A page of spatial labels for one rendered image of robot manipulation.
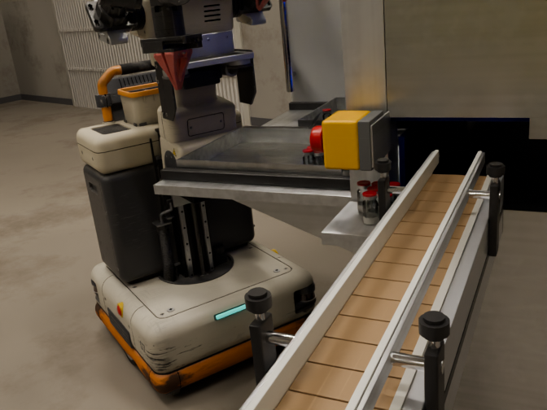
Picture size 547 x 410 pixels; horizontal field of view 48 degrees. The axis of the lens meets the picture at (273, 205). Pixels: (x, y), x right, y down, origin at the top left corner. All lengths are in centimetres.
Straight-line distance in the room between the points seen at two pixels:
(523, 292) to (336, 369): 55
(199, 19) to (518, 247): 117
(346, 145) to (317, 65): 119
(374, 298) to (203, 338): 141
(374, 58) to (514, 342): 49
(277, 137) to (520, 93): 64
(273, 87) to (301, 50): 338
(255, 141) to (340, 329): 90
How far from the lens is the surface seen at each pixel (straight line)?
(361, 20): 93
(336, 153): 88
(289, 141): 137
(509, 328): 104
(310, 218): 116
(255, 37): 549
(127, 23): 176
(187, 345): 197
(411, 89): 93
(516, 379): 109
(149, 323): 196
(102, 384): 224
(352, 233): 87
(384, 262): 67
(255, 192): 108
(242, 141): 143
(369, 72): 94
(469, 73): 91
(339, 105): 168
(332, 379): 49
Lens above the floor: 122
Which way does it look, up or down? 20 degrees down
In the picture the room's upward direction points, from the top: 6 degrees counter-clockwise
